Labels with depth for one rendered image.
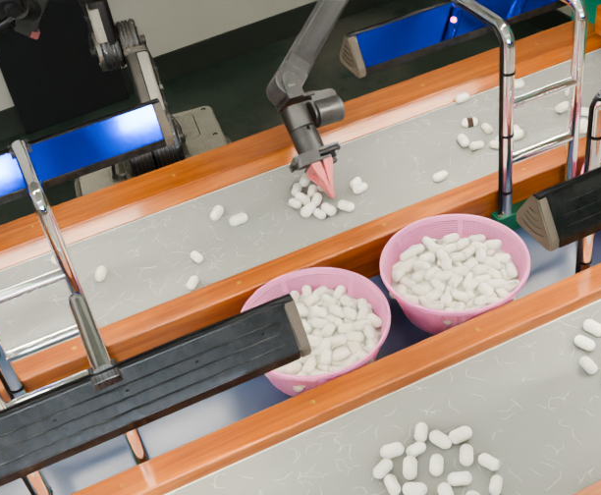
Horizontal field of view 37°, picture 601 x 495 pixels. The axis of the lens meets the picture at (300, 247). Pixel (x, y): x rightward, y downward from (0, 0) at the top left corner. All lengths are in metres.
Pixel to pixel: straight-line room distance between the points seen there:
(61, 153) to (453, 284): 0.71
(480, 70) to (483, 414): 1.00
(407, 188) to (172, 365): 0.90
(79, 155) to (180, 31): 2.42
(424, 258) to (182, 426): 0.53
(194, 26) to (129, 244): 2.17
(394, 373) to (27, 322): 0.71
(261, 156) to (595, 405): 0.91
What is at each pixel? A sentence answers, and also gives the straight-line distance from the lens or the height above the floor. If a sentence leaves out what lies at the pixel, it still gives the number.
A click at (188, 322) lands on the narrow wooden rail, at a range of 1.64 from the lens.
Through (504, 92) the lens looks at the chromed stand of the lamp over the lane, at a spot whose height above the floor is 0.99.
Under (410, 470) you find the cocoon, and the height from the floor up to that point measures 0.76.
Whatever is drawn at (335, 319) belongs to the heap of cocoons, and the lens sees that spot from 1.58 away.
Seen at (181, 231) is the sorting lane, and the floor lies 0.74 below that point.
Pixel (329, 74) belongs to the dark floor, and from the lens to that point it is 3.79.
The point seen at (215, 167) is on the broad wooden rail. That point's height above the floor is 0.76.
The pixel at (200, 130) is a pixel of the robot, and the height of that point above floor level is 0.47.
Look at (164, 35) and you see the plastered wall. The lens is 3.89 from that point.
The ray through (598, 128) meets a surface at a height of 1.05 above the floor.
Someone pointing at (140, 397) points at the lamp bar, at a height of 1.08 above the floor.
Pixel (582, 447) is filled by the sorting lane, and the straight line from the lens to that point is 1.41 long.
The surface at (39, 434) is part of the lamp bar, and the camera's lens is 1.09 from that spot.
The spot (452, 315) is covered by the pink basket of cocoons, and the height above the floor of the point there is 0.76.
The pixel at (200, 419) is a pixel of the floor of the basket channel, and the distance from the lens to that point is 1.57.
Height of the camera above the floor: 1.86
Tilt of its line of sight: 40 degrees down
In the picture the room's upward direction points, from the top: 10 degrees counter-clockwise
